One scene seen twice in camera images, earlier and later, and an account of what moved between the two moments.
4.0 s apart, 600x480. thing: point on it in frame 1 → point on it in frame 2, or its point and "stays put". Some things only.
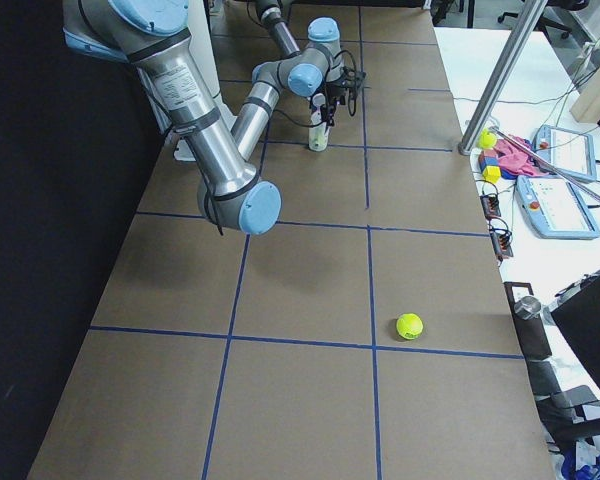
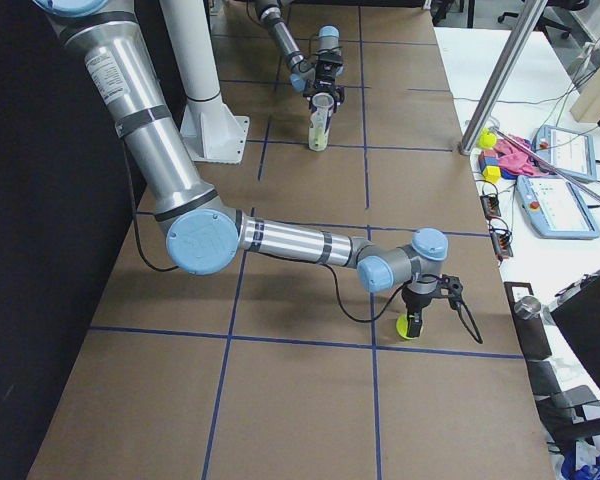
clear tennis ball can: [319, 132] stays put
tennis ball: [318, 138] stays put
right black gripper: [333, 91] → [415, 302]
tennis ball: [409, 326] stays put
